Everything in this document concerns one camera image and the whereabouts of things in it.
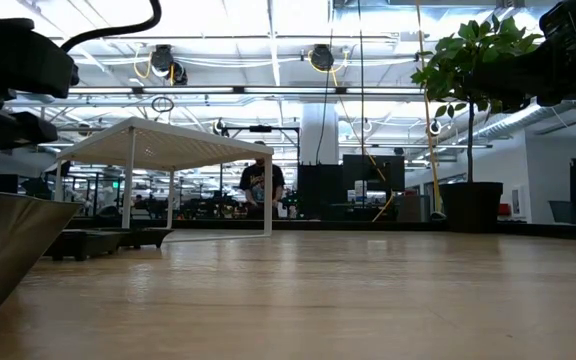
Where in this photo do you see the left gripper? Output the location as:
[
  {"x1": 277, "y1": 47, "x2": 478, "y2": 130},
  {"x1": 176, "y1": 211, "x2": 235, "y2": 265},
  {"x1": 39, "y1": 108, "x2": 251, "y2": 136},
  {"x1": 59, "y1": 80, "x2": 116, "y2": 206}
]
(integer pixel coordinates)
[{"x1": 0, "y1": 14, "x2": 80, "y2": 192}]

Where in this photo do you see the green potted plant black pot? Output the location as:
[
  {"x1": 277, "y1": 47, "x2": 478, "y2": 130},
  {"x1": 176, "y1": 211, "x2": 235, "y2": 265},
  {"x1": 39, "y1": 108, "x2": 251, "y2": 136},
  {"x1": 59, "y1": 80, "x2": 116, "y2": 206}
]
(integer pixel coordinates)
[{"x1": 409, "y1": 13, "x2": 545, "y2": 234}]

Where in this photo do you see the white perforated metal shelf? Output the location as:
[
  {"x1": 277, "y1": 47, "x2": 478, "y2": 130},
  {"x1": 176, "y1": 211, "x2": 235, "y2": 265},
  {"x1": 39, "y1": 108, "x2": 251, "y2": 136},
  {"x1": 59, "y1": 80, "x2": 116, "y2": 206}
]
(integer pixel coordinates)
[{"x1": 53, "y1": 115, "x2": 276, "y2": 245}]

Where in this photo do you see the black cabinet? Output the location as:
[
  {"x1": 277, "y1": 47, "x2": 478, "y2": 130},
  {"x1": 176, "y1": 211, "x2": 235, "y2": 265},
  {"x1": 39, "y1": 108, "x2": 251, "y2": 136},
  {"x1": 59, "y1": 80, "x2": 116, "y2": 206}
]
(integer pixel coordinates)
[{"x1": 296, "y1": 153, "x2": 407, "y2": 223}]

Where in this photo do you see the long ceiling light fixture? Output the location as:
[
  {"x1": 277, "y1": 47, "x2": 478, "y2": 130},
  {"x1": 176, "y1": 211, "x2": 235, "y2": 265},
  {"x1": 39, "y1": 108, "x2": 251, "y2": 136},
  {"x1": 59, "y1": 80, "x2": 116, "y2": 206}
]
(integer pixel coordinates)
[{"x1": 66, "y1": 85, "x2": 425, "y2": 97}]

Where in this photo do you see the person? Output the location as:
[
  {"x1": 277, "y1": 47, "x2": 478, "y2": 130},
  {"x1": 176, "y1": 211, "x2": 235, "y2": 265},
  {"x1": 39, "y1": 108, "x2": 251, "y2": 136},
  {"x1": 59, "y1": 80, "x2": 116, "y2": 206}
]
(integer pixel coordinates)
[{"x1": 238, "y1": 140, "x2": 287, "y2": 221}]

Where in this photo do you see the silver ventilation duct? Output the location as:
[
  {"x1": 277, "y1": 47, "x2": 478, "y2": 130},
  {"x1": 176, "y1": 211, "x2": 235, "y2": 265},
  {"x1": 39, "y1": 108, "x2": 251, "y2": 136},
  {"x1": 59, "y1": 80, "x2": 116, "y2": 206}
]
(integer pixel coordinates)
[{"x1": 459, "y1": 101, "x2": 576, "y2": 147}]

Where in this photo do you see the yellow hanging cable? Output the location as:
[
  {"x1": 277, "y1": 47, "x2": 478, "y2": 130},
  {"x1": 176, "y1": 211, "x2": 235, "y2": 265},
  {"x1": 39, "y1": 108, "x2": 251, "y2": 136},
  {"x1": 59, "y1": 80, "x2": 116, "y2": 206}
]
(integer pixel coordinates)
[{"x1": 414, "y1": 0, "x2": 443, "y2": 221}]

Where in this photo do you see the black hanging cable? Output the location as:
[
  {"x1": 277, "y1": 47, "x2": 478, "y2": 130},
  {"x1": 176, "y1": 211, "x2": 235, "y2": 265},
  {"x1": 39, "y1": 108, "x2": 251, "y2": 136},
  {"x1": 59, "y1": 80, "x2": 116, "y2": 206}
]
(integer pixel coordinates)
[{"x1": 356, "y1": 0, "x2": 367, "y2": 212}]

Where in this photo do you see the yellow slanting cable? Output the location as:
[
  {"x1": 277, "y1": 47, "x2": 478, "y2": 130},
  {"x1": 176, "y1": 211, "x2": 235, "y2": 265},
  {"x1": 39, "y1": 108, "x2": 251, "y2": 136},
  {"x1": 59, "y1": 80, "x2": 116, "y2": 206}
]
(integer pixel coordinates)
[{"x1": 334, "y1": 49, "x2": 398, "y2": 223}]

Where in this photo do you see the black ceiling cable reel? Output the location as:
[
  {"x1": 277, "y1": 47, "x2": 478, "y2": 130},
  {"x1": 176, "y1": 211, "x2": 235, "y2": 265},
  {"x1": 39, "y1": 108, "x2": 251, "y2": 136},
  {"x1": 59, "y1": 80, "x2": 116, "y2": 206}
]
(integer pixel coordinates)
[
  {"x1": 308, "y1": 43, "x2": 336, "y2": 73},
  {"x1": 149, "y1": 43, "x2": 190, "y2": 87}
]

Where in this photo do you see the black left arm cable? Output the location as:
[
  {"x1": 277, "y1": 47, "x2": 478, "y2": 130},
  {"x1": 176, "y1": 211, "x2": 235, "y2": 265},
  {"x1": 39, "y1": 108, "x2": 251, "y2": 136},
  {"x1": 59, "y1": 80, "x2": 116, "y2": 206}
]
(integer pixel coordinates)
[{"x1": 60, "y1": 0, "x2": 163, "y2": 54}]

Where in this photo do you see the black gantry frame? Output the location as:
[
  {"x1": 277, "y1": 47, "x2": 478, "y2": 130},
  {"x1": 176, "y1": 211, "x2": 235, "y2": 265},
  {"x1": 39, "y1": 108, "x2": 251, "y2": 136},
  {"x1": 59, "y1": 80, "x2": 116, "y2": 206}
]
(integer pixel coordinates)
[{"x1": 219, "y1": 124, "x2": 302, "y2": 167}]

